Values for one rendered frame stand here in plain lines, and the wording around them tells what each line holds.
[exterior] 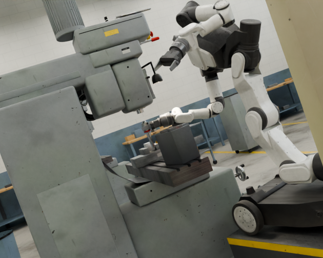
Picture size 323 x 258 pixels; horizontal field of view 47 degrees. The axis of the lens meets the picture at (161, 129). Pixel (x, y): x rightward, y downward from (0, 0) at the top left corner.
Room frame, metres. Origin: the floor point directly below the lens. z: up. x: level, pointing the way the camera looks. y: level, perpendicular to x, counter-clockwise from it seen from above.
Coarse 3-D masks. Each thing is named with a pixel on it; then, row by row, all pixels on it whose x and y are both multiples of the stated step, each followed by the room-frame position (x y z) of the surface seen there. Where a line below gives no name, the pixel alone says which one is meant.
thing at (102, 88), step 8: (104, 72) 2.32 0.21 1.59; (112, 72) 2.33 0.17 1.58; (88, 80) 2.28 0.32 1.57; (96, 80) 2.30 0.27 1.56; (104, 80) 2.31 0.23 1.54; (112, 80) 2.32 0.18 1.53; (88, 88) 2.28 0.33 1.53; (96, 88) 2.29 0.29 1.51; (104, 88) 2.30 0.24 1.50; (112, 88) 2.32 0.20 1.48; (88, 96) 2.36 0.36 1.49; (96, 96) 2.29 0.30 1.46; (104, 96) 2.30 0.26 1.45; (112, 96) 2.31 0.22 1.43; (120, 96) 2.33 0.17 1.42; (96, 104) 2.28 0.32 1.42; (104, 104) 2.29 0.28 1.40; (112, 104) 2.31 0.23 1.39; (120, 104) 2.32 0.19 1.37; (96, 112) 2.29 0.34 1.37; (104, 112) 2.29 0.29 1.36; (112, 112) 2.32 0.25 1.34
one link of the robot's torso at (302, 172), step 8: (280, 168) 2.04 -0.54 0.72; (288, 168) 1.99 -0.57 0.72; (296, 168) 1.94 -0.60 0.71; (304, 168) 1.90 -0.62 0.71; (312, 168) 1.91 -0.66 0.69; (280, 176) 2.05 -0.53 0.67; (288, 176) 2.00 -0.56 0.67; (296, 176) 1.96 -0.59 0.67; (304, 176) 1.92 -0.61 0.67; (312, 176) 1.90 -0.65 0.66
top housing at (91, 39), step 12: (96, 24) 2.33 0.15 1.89; (108, 24) 2.34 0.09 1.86; (120, 24) 2.36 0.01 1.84; (132, 24) 2.38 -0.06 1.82; (144, 24) 2.40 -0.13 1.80; (84, 36) 2.29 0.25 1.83; (96, 36) 2.31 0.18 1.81; (108, 36) 2.33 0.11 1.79; (120, 36) 2.35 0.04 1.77; (132, 36) 2.37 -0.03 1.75; (144, 36) 2.41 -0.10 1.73; (84, 48) 2.28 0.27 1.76; (96, 48) 2.31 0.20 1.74
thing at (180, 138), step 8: (168, 128) 2.10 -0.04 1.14; (176, 128) 2.01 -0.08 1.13; (184, 128) 2.01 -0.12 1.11; (160, 136) 2.11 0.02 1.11; (168, 136) 2.02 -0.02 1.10; (176, 136) 1.99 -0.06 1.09; (184, 136) 2.00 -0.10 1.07; (192, 136) 2.02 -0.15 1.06; (160, 144) 2.14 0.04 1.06; (168, 144) 2.05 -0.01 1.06; (176, 144) 1.98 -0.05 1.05; (184, 144) 2.00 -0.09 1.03; (192, 144) 2.02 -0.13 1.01; (168, 152) 2.08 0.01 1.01; (176, 152) 1.99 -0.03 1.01; (184, 152) 1.99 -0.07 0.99; (192, 152) 2.01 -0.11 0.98; (168, 160) 2.12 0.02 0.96; (176, 160) 2.03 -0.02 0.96; (184, 160) 1.98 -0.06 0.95
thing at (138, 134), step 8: (288, 80) 9.67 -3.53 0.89; (272, 88) 9.20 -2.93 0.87; (288, 88) 10.15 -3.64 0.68; (296, 104) 9.65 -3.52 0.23; (280, 112) 9.25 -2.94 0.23; (160, 128) 8.86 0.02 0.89; (216, 128) 8.77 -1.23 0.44; (128, 136) 8.51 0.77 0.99; (136, 136) 8.52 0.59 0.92; (144, 136) 8.23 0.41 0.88; (200, 136) 8.86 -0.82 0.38; (208, 136) 9.38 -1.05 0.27; (200, 144) 8.62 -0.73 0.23; (224, 144) 8.75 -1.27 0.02; (128, 152) 8.79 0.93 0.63; (136, 176) 8.78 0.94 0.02; (8, 184) 7.64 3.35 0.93; (0, 192) 7.36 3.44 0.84; (16, 216) 7.82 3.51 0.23; (0, 224) 7.49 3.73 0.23
